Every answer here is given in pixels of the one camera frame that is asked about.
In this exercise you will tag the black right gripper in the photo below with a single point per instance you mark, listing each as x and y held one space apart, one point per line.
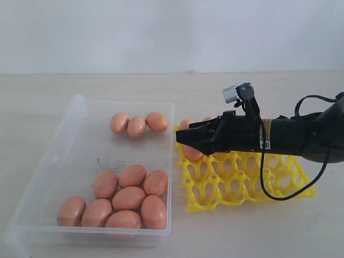
226 133

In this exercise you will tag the clear plastic container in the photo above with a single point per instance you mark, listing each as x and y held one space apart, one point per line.
82 147

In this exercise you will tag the yellow plastic egg tray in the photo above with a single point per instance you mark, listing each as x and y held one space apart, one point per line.
232 178

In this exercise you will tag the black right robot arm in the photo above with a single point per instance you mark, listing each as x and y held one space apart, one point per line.
310 136

